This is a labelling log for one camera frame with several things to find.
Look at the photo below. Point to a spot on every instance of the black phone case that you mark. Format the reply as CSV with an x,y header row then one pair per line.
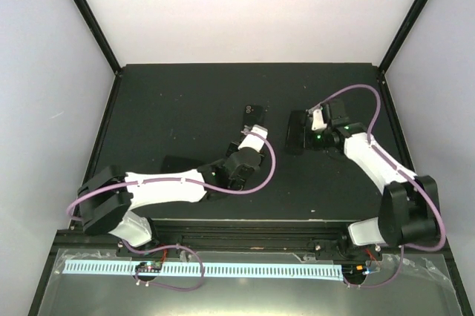
x,y
253,115

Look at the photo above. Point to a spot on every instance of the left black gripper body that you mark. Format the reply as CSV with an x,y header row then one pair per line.
x,y
231,148

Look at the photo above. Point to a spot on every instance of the right black frame post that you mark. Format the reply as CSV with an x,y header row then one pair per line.
x,y
402,33

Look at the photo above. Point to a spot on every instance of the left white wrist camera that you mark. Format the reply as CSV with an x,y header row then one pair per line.
x,y
254,138

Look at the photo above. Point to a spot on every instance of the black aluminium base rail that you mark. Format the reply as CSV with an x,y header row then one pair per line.
x,y
325,239

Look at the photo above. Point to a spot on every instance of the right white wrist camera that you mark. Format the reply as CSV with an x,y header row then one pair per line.
x,y
315,119

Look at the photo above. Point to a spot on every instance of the right small circuit board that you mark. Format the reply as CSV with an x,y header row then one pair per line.
x,y
364,269

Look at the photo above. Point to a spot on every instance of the black frame post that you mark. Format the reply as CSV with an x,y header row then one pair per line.
x,y
98,35
402,33

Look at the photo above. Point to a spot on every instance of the left black frame post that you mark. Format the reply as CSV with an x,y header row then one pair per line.
x,y
98,35

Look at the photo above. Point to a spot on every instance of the small green circuit board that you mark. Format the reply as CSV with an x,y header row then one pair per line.
x,y
148,267

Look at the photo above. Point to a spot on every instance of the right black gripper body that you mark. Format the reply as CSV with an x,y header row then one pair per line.
x,y
317,142

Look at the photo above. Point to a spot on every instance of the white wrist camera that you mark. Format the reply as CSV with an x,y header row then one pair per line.
x,y
254,138
315,119

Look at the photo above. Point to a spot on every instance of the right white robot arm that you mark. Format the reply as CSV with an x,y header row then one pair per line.
x,y
408,212

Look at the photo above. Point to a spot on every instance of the black smartphone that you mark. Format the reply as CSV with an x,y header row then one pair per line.
x,y
295,134

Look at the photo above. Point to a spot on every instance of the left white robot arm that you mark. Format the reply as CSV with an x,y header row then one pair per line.
x,y
109,200

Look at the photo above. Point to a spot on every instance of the white slotted cable duct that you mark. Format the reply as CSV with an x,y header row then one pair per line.
x,y
215,270

